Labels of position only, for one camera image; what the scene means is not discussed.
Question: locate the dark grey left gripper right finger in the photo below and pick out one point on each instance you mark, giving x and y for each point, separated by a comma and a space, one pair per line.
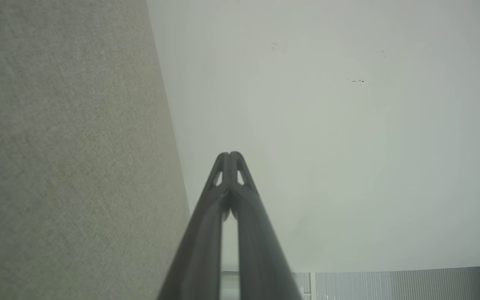
261, 258

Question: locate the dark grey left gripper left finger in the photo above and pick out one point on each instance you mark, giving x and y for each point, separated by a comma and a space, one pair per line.
200, 250

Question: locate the grey fabric sofa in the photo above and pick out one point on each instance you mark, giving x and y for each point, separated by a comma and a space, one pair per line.
56, 158

